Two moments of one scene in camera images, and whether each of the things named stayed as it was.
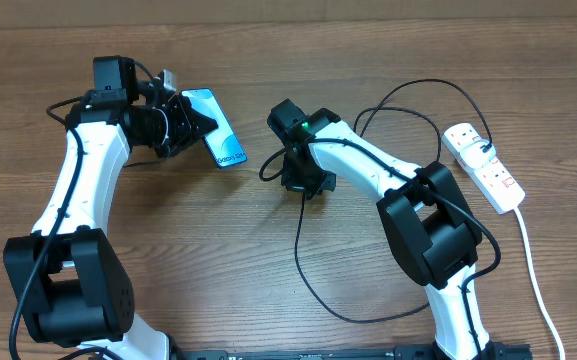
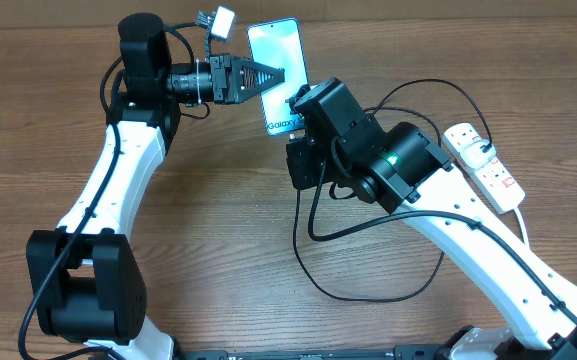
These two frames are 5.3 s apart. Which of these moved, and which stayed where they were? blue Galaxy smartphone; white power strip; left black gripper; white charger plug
Moved: left black gripper; blue Galaxy smartphone
Stayed: white power strip; white charger plug
